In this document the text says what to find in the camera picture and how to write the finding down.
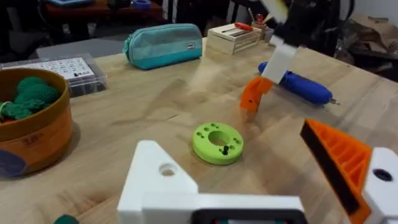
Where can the white orange left gripper right finger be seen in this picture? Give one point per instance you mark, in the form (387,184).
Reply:
(348,161)

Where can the bare white left gripper left finger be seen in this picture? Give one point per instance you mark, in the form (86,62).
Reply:
(152,180)

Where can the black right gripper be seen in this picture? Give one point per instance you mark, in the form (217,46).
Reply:
(311,21)

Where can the blue electric screwdriver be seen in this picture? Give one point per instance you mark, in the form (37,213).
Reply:
(306,88)

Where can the small black screw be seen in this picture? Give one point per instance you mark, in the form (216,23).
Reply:
(225,150)

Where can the wooden pen cup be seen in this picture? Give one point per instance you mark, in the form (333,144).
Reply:
(259,26)

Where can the pale wooden crate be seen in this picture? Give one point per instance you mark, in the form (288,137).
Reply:
(230,42)

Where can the green disc with holes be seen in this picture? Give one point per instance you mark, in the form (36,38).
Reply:
(203,146)

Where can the brown paper bag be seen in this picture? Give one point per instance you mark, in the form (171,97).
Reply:
(373,34)

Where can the teal zip pouch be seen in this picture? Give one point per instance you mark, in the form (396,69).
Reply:
(161,46)

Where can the orange tub with green toys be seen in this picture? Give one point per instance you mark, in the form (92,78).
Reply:
(34,130)

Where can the clear plastic parts box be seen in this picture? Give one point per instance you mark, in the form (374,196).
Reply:
(71,71)

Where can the blue tape roll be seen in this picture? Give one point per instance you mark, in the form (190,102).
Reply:
(141,3)

